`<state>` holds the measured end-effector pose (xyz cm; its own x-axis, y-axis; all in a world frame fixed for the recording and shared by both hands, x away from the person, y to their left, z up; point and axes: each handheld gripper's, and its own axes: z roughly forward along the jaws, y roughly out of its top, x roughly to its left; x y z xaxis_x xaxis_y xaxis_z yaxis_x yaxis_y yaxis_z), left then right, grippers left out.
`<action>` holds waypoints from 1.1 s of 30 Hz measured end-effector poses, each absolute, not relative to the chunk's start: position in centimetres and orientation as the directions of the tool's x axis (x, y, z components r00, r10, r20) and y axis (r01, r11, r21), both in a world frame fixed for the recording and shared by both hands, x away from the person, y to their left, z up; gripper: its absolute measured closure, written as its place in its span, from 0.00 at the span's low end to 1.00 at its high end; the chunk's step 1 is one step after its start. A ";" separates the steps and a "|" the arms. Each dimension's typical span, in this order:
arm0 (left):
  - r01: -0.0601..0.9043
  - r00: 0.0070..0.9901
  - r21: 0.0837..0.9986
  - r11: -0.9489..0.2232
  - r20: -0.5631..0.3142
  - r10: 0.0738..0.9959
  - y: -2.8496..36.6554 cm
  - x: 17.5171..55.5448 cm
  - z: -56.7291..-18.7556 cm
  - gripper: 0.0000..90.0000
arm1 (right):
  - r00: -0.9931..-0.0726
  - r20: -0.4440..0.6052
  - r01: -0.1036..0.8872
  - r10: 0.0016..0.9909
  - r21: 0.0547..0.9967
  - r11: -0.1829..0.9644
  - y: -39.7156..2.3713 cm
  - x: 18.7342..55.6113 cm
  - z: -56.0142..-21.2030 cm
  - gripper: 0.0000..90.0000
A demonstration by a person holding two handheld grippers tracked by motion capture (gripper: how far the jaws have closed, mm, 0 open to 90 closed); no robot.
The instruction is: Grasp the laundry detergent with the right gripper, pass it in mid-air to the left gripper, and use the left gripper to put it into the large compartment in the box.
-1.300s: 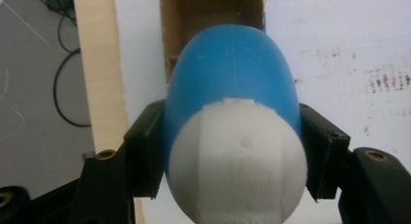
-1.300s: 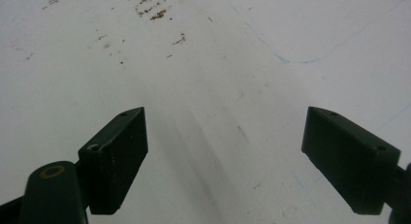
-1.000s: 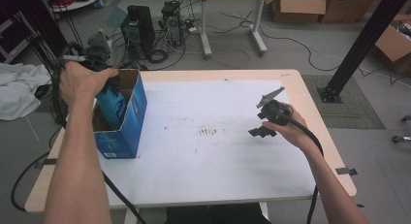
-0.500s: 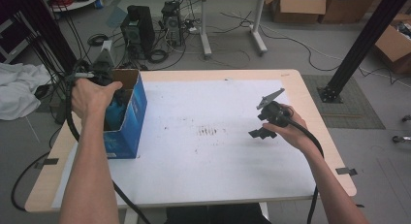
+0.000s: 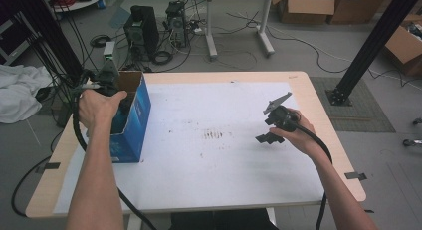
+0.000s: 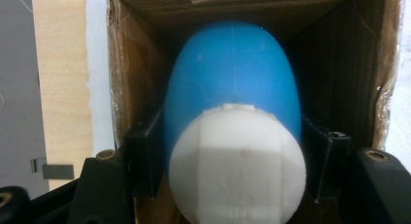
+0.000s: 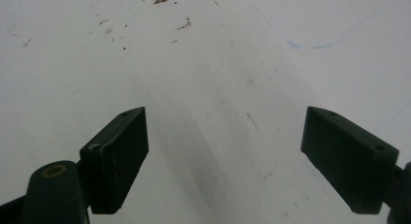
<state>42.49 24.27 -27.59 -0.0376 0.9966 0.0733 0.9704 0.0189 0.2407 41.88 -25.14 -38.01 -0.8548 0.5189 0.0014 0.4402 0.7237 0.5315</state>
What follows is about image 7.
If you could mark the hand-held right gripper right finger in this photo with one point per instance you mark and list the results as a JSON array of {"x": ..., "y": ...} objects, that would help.
[{"x": 349, "y": 159}]

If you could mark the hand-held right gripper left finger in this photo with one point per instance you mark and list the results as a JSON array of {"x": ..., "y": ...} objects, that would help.
[{"x": 116, "y": 159}]

